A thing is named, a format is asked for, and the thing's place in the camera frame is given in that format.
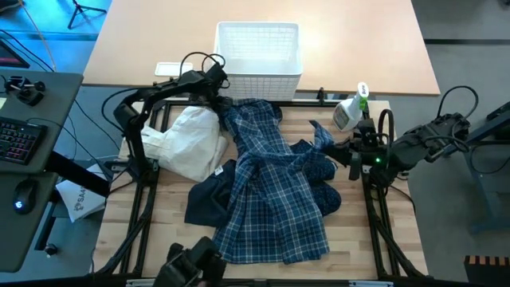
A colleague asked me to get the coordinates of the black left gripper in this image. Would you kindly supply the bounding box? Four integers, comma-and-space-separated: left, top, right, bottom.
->
197, 63, 236, 120

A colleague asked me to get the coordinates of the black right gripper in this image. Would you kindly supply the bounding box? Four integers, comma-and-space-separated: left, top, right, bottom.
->
324, 118, 394, 181

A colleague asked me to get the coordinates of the navy dotted garment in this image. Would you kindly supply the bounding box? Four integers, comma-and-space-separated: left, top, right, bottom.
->
288, 138, 343, 218

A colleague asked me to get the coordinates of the blue plaid shirt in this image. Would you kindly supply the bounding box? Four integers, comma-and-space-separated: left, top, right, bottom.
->
213, 98, 336, 265

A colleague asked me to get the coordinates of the white plastic laundry basket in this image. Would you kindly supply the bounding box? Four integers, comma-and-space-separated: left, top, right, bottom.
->
214, 22, 304, 102

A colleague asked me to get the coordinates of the white spray bottle green trigger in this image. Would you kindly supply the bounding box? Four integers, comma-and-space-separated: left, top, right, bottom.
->
332, 82, 371, 133

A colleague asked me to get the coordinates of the cream white garment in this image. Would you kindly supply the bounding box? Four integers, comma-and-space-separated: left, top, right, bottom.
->
139, 105, 231, 183

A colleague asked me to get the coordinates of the small white rectangular tray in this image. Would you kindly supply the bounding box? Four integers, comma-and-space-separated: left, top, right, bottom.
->
154, 61, 194, 78

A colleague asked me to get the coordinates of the plain dark navy garment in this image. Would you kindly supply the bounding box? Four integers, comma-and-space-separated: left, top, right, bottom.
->
183, 159, 239, 229

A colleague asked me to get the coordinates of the tan wooden desk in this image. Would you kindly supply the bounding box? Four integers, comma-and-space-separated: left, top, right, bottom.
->
82, 0, 441, 96

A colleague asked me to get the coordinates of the dark blue-grey metal stand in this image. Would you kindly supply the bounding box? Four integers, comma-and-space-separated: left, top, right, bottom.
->
437, 101, 510, 235

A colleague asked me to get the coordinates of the black bulky device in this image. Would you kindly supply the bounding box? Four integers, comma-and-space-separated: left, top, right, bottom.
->
152, 235, 229, 287

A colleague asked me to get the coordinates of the grey side desk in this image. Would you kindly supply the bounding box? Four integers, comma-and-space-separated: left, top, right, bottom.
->
0, 67, 84, 274

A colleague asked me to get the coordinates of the white paper bag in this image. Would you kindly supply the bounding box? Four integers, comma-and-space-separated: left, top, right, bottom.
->
55, 163, 109, 223

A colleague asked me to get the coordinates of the black tripod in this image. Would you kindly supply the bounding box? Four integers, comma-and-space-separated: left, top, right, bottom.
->
66, 0, 108, 30

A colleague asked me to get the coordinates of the black box with wooden stripes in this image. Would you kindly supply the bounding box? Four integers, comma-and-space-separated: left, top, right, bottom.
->
463, 254, 510, 287

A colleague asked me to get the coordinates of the black desk clamp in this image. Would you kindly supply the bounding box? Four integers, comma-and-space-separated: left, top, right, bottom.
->
3, 75, 46, 107

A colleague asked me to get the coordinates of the black backlit keyboard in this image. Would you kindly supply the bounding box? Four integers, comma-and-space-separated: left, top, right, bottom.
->
0, 116, 49, 166

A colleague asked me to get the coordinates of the black computer mouse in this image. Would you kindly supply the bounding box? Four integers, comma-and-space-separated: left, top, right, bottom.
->
12, 179, 40, 216

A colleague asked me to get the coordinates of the dark tablet screen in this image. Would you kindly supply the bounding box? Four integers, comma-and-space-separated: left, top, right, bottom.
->
0, 37, 31, 69

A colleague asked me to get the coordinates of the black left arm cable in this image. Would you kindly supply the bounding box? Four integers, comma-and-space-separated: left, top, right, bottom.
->
178, 50, 227, 79

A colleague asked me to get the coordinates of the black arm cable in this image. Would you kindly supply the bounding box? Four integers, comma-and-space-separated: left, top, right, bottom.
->
435, 85, 480, 120
178, 50, 227, 79

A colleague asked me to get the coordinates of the black aluminium table frame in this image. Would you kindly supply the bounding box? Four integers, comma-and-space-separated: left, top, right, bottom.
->
94, 97, 426, 280

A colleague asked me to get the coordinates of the silver metal bracket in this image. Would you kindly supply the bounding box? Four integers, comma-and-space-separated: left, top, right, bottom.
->
126, 278, 173, 287
349, 280, 395, 287

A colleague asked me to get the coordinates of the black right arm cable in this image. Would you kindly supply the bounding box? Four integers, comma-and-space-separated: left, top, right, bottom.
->
435, 85, 480, 120

